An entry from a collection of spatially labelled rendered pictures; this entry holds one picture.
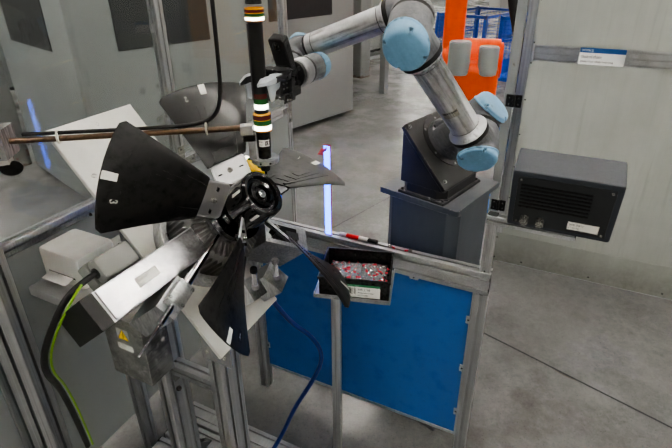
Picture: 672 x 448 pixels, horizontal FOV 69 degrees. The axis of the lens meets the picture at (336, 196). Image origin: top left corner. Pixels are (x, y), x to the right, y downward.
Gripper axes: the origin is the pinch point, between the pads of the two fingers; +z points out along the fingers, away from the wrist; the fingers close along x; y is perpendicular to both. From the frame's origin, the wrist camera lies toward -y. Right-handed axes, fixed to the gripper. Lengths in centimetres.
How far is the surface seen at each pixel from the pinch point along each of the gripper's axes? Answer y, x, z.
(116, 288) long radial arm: 35, 8, 40
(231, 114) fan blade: 10.7, 10.6, -5.2
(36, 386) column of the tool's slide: 84, 54, 39
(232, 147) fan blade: 17.2, 6.7, 0.7
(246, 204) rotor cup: 25.2, -5.0, 12.4
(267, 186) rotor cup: 24.3, -5.1, 3.6
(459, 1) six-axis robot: 9, 42, -395
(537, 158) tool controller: 22, -62, -38
